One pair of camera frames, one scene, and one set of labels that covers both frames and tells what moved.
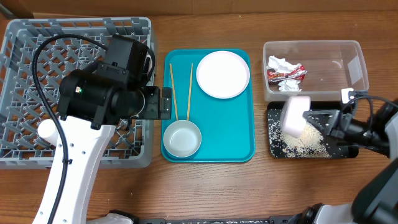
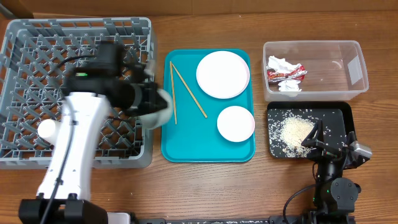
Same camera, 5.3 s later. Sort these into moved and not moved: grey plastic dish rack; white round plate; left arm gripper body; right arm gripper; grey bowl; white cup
Moved: grey bowl; right arm gripper
Not moved: white round plate; left arm gripper body; white cup; grey plastic dish rack
